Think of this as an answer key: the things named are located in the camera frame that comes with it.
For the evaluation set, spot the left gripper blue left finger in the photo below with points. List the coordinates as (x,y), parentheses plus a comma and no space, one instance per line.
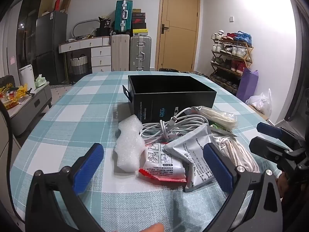
(42,209)

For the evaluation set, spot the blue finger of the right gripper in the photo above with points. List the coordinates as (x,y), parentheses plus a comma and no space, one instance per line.
(271,131)
(267,150)

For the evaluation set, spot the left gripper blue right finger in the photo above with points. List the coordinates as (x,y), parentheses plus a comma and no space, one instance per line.
(253,202)

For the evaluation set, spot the cream cloth bag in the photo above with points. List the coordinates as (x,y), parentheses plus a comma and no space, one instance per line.
(235,151)

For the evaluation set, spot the clear bag of white cloth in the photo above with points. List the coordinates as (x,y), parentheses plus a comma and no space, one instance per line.
(226,120)

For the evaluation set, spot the silver printed pouch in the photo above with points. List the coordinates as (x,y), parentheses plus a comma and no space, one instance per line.
(189,149)

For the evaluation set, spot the white bubble foam piece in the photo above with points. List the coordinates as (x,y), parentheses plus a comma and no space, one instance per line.
(129,145)

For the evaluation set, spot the red white printed packet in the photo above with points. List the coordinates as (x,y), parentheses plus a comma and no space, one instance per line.
(161,166)

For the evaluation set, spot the green snack packet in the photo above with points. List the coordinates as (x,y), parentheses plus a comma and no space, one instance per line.
(220,129)

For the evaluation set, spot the person's hand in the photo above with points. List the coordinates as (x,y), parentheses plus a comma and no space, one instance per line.
(158,227)

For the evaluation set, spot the white plastic bag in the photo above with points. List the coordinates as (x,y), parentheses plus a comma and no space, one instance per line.
(262,104)

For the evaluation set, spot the purple bag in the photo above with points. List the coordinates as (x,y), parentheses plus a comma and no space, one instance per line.
(247,85)

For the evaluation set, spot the shoe rack with shoes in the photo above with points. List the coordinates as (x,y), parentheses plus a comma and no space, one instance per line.
(231,56)

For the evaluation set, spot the grey side cabinet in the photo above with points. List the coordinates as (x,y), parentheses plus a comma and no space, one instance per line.
(22,115)

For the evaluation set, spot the black cardboard box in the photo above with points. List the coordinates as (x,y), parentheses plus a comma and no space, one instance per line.
(159,97)

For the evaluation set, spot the yellow plastic bag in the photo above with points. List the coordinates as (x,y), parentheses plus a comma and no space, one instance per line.
(10,96)

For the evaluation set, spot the wooden door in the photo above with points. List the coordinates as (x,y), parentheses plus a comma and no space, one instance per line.
(177,34)

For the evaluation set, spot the white air purifier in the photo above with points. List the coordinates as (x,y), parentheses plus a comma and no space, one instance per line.
(26,76)

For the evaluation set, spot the laundry basket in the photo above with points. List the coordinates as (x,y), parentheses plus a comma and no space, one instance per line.
(79,65)

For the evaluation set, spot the silver suitcase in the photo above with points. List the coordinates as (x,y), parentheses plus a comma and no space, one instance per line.
(140,53)

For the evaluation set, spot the stacked shoe boxes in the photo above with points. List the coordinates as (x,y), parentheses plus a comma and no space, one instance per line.
(139,25)

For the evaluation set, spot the white drawer desk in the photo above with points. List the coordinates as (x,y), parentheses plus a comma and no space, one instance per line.
(97,49)

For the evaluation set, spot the beige suitcase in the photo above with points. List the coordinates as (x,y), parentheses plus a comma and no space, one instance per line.
(120,52)

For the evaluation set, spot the green suitcase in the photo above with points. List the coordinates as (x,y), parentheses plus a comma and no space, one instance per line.
(123,17)

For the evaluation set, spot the dark refrigerator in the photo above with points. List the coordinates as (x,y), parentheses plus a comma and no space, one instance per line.
(50,33)

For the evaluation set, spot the oval mirror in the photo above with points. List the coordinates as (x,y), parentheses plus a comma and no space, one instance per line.
(85,28)

